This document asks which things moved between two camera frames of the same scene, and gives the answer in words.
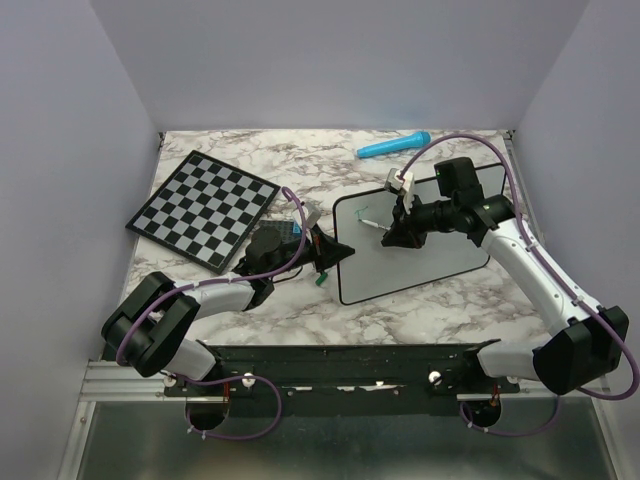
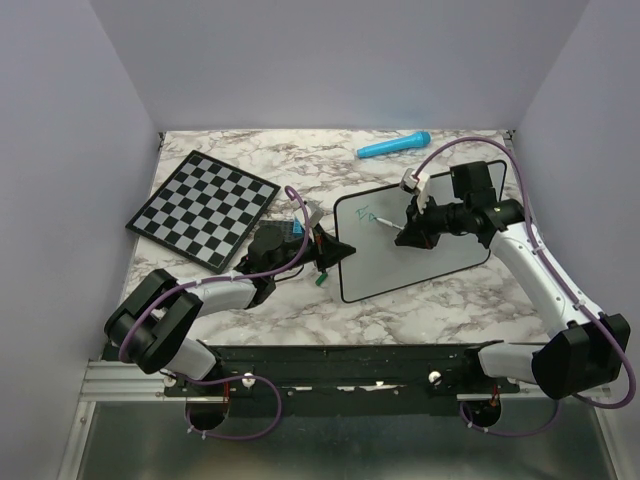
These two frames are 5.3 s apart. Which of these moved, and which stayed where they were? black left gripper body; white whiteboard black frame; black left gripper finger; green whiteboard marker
Moved: green whiteboard marker
Stayed: white whiteboard black frame; black left gripper body; black left gripper finger
